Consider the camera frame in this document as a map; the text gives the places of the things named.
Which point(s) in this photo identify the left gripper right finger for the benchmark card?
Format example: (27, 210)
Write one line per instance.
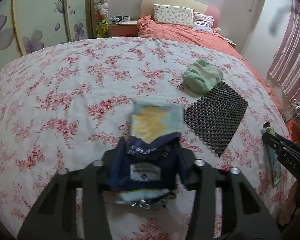
(244, 214)

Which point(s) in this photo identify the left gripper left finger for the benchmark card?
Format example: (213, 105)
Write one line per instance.
(53, 215)

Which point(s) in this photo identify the floral hand cream tube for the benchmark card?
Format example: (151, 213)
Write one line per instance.
(275, 164)

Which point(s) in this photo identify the dark blue snack bag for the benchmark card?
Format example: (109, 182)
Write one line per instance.
(147, 162)

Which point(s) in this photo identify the orange laundry basket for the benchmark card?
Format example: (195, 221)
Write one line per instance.
(294, 131)

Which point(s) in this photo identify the black mesh mat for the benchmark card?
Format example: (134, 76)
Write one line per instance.
(215, 117)

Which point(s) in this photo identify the pink striped curtain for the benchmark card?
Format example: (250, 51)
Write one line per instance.
(285, 68)

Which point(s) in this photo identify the floral white bedsheet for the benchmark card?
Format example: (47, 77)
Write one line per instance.
(65, 105)

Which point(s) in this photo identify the green towel sock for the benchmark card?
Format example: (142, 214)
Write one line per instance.
(202, 76)

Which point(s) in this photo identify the right nightstand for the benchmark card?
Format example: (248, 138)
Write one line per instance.
(230, 42)

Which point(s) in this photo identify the striped pink pillow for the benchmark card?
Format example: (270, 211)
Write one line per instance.
(203, 22)

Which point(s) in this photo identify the floral white pillow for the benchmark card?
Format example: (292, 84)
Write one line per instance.
(171, 14)

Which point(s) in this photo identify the coral red duvet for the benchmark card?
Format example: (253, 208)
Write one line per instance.
(149, 29)

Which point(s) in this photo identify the left pink nightstand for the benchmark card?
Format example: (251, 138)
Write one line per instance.
(124, 29)

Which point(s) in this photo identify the flower pattern wardrobe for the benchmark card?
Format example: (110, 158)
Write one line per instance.
(30, 25)

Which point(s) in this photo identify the white mug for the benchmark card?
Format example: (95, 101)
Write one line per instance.
(126, 18)

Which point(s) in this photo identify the beige pink headboard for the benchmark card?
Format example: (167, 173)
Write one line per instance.
(147, 8)

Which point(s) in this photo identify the hanging plush toys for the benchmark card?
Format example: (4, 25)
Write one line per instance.
(101, 22)

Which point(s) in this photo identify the white wire rack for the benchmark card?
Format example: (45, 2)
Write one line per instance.
(292, 112)

